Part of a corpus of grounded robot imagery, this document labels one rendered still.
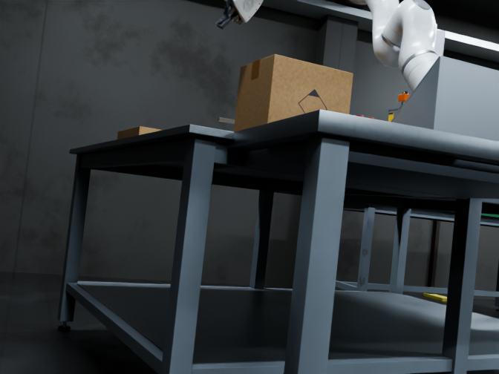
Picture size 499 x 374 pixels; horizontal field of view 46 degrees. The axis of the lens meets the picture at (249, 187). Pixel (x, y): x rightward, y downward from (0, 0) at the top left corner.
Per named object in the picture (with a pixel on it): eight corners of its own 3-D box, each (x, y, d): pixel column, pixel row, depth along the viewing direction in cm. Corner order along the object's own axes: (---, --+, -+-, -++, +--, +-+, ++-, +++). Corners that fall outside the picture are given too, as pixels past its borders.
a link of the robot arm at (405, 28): (426, 86, 188) (400, 41, 203) (460, 38, 175) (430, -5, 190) (396, 80, 183) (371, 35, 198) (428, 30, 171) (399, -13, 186)
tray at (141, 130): (192, 153, 228) (194, 143, 228) (220, 151, 205) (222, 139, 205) (116, 142, 214) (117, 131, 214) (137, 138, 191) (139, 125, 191)
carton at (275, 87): (306, 156, 213) (313, 83, 214) (345, 154, 192) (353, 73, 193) (231, 145, 200) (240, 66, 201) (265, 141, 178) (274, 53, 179)
